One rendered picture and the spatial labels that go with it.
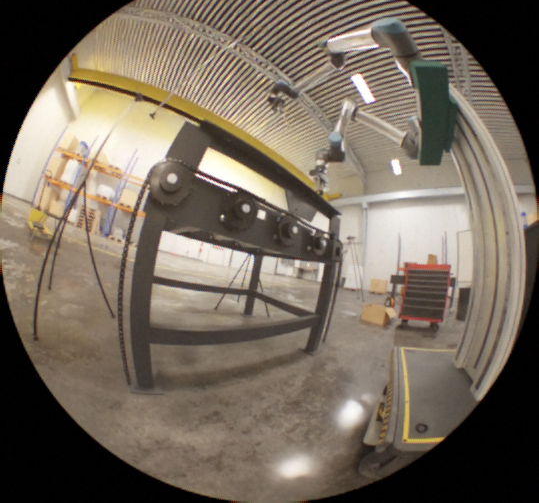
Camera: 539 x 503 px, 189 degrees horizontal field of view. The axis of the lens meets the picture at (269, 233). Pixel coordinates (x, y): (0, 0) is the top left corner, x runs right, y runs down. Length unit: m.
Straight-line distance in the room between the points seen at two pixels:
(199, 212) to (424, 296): 2.63
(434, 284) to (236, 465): 2.58
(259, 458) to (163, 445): 0.30
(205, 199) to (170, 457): 0.95
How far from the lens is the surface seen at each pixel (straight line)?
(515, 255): 0.65
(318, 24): 7.77
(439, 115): 0.97
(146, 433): 0.75
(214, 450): 0.72
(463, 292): 3.92
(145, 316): 0.65
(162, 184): 0.56
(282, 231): 0.79
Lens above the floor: 0.67
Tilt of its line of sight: 11 degrees up
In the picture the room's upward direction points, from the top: 11 degrees clockwise
